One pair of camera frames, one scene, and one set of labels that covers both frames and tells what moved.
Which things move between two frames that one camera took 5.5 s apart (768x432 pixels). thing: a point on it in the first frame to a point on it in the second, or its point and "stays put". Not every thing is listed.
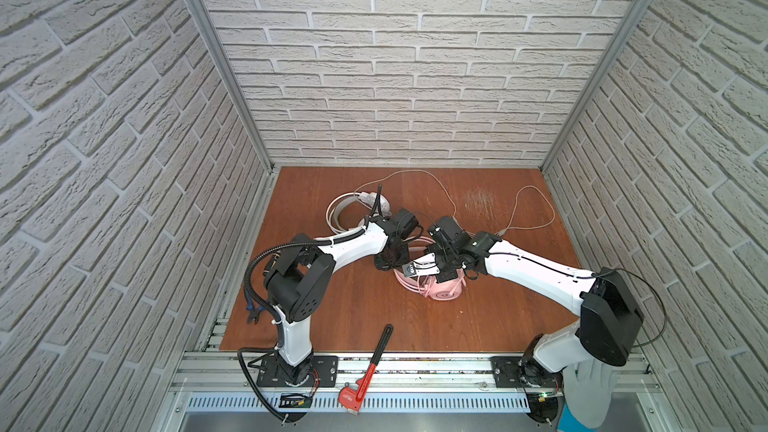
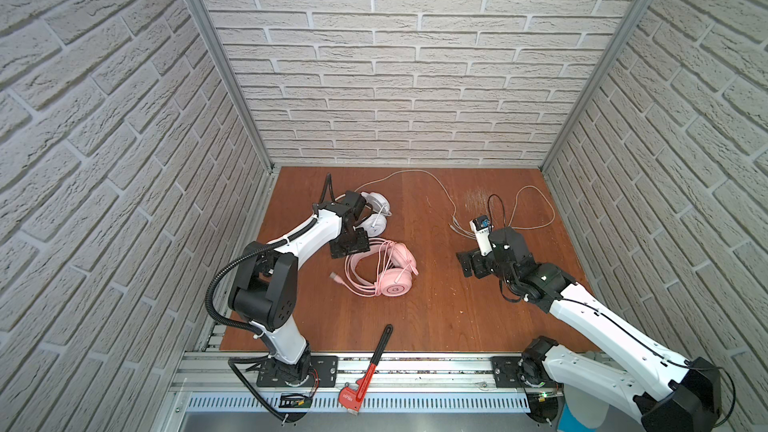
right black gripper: (446, 275) to (466, 256)
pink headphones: (428, 286) to (387, 269)
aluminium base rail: (397, 383) stays put
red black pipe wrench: (352, 399) stays put
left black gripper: (386, 264) to (342, 251)
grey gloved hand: (587, 389) stays put
